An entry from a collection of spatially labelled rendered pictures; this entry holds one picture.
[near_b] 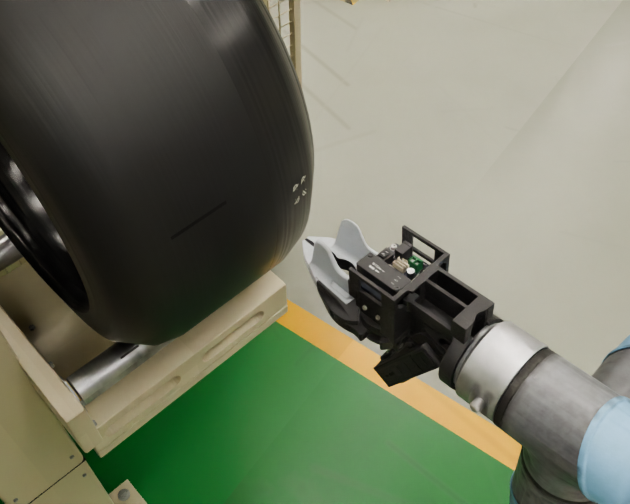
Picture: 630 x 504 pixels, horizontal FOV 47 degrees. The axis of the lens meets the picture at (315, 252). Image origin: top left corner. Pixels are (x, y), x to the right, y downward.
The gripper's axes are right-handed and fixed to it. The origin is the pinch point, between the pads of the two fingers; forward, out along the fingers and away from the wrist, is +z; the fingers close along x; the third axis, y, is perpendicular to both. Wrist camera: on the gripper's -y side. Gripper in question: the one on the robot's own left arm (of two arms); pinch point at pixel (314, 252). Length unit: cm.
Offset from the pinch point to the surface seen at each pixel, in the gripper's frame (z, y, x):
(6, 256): 51, -24, 19
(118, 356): 24.2, -25.5, 16.3
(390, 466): 18, -119, -31
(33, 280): 54, -34, 16
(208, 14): 15.1, 19.4, -2.8
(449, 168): 75, -112, -122
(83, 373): 25.1, -25.3, 21.1
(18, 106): 18.0, 18.1, 16.0
